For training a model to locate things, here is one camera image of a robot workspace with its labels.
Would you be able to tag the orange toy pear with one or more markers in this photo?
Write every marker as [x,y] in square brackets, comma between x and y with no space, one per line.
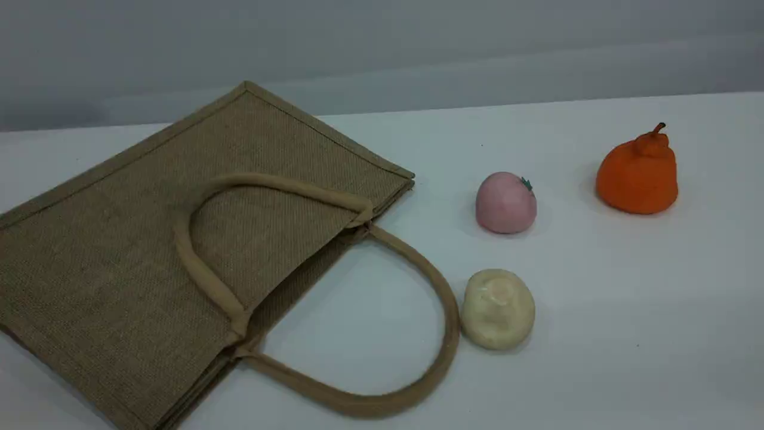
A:
[638,179]

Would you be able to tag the brown jute tote bag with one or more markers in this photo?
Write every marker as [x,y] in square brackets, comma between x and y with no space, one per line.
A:
[119,269]

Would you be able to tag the pink toy peach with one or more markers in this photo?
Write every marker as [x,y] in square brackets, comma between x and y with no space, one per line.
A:
[504,206]

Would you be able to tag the cream round bun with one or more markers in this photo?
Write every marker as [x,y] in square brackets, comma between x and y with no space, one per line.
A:
[496,310]

